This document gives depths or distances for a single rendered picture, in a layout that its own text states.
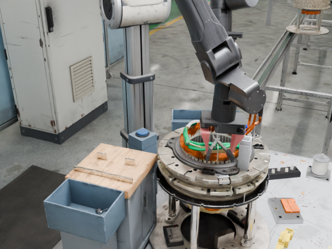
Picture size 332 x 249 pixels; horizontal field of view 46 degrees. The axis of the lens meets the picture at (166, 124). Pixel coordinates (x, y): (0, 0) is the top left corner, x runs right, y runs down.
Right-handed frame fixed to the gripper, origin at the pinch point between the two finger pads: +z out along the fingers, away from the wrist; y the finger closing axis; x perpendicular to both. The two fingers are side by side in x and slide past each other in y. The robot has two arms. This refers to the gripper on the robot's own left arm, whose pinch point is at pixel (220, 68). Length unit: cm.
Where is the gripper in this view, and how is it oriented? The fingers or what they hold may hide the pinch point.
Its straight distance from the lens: 104.2
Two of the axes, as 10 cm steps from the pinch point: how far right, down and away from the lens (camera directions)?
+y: 9.8, -0.2, 2.0
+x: -2.0, -1.0, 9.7
